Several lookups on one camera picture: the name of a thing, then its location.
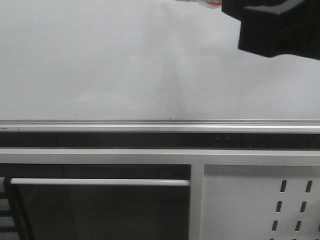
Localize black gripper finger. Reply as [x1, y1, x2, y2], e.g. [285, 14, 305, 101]
[221, 0, 304, 20]
[238, 4, 320, 60]

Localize red round magnet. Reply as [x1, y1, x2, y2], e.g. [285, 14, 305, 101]
[204, 0, 222, 8]

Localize white whiteboard marker pen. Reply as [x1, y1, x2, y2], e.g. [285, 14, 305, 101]
[179, 0, 210, 8]

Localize white whiteboard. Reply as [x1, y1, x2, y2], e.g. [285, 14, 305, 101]
[0, 0, 320, 134]

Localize white perforated pegboard panel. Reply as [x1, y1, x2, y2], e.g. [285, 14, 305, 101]
[200, 165, 320, 240]

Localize white metal stand frame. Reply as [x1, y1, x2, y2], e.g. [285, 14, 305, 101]
[0, 148, 320, 240]

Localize white horizontal rail bar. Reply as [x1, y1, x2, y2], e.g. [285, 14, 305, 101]
[10, 178, 190, 187]

